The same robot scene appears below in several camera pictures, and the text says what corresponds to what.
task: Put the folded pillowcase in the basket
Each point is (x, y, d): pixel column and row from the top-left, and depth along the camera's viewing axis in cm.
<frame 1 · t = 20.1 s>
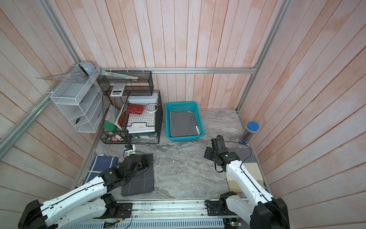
left hand: (144, 159, 81), fingers open
right hand: (209, 151, 86), fingers open
teal plastic basket: (184, 106, 116), point 7 cm above the table
grey folded pillowcase: (183, 124, 108), point 5 cm above the table
dark grid pillowcase left: (142, 182, 83), point 2 cm above the table
beige grey folded pillowcase: (248, 159, 58), point 34 cm above the table
navy striped folded pillowcase: (99, 164, 92), on the table
blue lid pencil tube: (252, 127, 87), point 20 cm above the table
white calculator: (117, 89, 100), point 27 cm above the table

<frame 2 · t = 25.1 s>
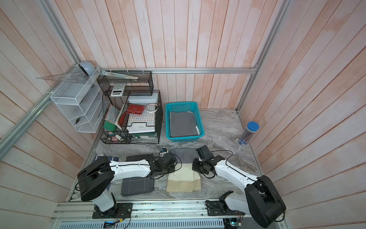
left hand: (172, 169, 87), fingers closed
right hand: (192, 166, 87), fingers closed
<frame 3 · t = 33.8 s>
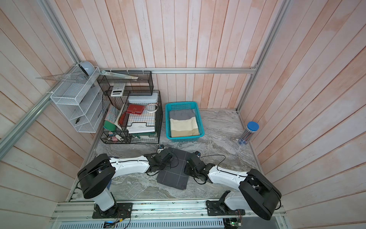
left hand: (167, 165, 90), fingers closed
right hand: (184, 168, 88), fingers closed
dark grid pillowcase left: (175, 177, 86), on the table
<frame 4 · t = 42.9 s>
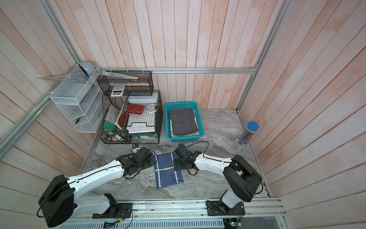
left hand: (144, 163, 85), fingers open
right hand: (178, 163, 89), fingers open
dark grid pillowcase left: (183, 121, 107), point 7 cm above the table
